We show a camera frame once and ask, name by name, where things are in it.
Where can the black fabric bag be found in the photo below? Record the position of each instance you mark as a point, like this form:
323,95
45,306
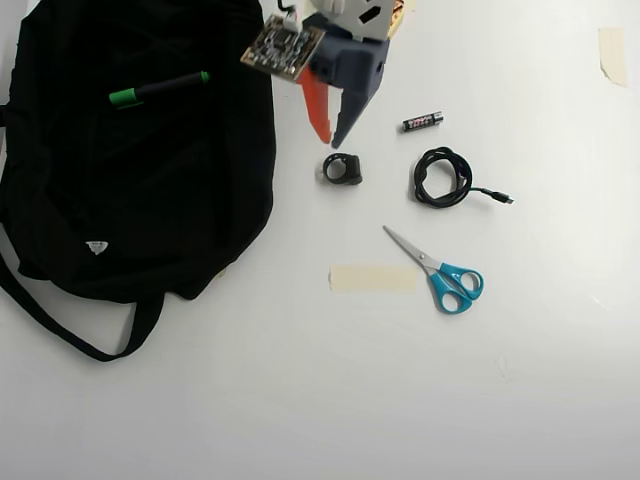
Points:
135,175

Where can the black AA battery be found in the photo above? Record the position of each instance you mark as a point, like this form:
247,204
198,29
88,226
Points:
422,122

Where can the bare camera circuit board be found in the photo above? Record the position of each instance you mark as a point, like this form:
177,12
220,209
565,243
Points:
282,47

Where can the green capped black marker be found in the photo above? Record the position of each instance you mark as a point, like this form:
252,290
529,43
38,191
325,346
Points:
160,89

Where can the slate blue gripper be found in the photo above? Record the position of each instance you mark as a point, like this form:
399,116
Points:
356,67

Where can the long beige masking tape strip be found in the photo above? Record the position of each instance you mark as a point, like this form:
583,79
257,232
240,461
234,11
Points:
372,279

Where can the torn beige masking tape strip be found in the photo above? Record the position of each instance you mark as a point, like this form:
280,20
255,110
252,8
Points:
612,55

